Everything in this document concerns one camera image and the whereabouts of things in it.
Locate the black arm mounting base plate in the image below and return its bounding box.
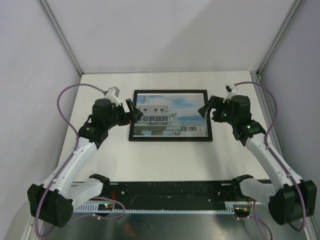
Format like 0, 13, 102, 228
99, 180, 250, 210

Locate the aluminium corner post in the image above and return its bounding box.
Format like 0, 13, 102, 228
37, 0, 84, 77
256, 0, 305, 76

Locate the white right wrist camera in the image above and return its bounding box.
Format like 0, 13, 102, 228
223, 84, 239, 102

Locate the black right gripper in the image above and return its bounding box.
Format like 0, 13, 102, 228
198, 95, 238, 126

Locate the building photo print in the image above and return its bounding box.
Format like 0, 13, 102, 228
132, 93, 209, 137

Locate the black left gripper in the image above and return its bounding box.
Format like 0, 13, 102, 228
104, 99, 143, 130

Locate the wooden picture frame black front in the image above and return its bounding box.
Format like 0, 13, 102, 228
128, 89, 214, 143

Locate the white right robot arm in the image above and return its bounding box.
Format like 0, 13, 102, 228
198, 95, 317, 225

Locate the left aluminium corner post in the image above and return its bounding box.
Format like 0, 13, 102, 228
37, 0, 84, 77

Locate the right aluminium corner post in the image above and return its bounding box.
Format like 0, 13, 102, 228
256, 0, 305, 76

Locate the aluminium table edge rail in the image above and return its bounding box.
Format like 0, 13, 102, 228
249, 71, 304, 184

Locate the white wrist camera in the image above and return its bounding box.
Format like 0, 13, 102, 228
223, 84, 239, 102
104, 86, 121, 106

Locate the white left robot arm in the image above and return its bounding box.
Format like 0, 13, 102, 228
27, 98, 143, 228

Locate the white slotted cable duct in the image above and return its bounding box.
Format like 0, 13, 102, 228
73, 201, 250, 215

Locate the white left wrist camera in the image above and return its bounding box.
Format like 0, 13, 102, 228
104, 86, 121, 106

